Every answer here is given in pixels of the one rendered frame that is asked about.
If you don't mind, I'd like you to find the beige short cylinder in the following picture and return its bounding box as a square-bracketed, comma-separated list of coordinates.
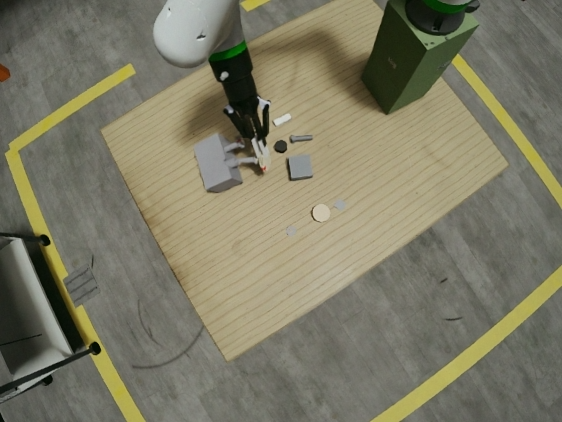
[312, 204, 330, 222]

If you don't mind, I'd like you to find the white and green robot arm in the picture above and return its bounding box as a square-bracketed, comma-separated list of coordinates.
[153, 0, 480, 83]

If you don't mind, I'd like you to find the grey bolt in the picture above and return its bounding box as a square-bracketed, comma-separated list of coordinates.
[291, 135, 312, 143]

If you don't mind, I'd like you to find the black round disc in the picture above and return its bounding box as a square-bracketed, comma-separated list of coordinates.
[275, 140, 287, 153]

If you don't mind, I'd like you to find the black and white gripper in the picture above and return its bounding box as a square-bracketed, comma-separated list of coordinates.
[221, 73, 271, 158]

